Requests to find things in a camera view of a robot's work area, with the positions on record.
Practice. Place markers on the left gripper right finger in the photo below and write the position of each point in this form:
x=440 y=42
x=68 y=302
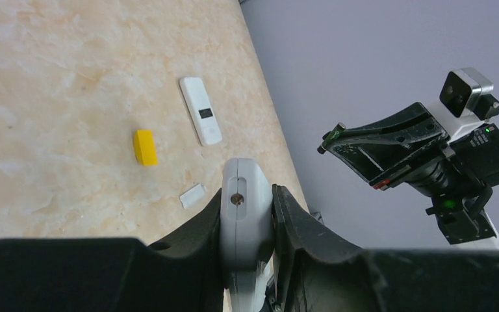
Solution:
x=317 y=270

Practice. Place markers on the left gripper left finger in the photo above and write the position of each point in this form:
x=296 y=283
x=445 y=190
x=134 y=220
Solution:
x=180 y=272

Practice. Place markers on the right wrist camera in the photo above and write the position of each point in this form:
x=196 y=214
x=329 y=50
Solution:
x=465 y=103

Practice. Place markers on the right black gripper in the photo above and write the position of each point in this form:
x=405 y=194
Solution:
x=401 y=148

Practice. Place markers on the yellow block centre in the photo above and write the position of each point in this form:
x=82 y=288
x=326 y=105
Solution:
x=144 y=148

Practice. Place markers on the green orange battery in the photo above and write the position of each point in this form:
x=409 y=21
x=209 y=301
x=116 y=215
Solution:
x=330 y=137

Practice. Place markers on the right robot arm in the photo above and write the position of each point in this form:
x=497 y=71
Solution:
x=461 y=215

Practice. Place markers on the white remote with buttons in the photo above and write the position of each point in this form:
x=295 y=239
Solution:
x=246 y=233

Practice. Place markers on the white remote control back up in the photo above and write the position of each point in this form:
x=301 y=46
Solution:
x=201 y=111

